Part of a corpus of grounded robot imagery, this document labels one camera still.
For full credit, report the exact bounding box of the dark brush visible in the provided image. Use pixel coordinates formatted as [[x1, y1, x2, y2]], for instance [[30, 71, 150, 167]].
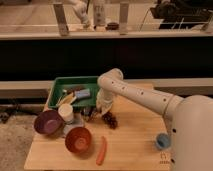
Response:
[[81, 106, 98, 122]]

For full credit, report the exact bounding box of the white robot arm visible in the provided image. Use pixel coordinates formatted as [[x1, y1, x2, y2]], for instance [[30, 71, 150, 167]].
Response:
[[96, 68, 213, 171]]

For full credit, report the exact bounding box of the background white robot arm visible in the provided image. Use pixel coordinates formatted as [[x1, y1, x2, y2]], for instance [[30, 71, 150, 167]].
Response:
[[70, 0, 90, 27]]

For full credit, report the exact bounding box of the white paper cup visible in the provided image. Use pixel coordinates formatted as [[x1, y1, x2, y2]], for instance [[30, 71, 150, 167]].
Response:
[[58, 104, 74, 122]]

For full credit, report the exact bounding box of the blue cup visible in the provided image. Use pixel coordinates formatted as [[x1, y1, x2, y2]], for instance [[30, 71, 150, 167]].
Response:
[[155, 133, 171, 150]]

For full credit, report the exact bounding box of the dark grape bunch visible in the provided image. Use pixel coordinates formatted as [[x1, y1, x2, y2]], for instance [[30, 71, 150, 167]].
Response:
[[102, 112, 118, 129]]

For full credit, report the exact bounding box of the blue sponge block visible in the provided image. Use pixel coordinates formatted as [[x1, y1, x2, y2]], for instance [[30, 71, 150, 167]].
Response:
[[74, 89, 91, 100]]

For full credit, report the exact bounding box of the green plastic tray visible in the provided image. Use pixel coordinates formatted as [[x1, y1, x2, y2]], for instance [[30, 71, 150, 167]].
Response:
[[48, 76, 99, 109]]

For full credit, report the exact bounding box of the light blue cloth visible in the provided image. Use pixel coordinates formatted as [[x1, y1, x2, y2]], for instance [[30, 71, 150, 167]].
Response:
[[63, 115, 85, 135]]

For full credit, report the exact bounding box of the yellow banana toy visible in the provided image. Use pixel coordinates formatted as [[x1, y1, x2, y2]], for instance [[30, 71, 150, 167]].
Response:
[[59, 93, 77, 105]]

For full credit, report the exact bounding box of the brown item in tray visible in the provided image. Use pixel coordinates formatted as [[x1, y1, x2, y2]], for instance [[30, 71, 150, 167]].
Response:
[[63, 85, 85, 94]]

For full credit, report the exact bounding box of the orange carrot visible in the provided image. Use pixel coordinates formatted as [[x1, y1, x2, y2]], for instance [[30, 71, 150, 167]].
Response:
[[96, 136, 107, 165]]

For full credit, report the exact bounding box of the orange-red bowl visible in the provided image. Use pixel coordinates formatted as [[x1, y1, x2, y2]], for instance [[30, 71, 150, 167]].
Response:
[[65, 127, 92, 154]]

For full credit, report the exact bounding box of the purple bowl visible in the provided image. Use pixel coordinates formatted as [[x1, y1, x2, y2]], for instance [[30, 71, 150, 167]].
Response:
[[34, 110, 63, 135]]

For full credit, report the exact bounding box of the dark bowl on shelf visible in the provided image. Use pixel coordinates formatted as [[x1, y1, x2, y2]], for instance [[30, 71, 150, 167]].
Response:
[[106, 22, 119, 30]]

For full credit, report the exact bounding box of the black equipment on shelf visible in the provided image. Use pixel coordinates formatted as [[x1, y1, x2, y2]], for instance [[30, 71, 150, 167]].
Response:
[[150, 0, 213, 29]]

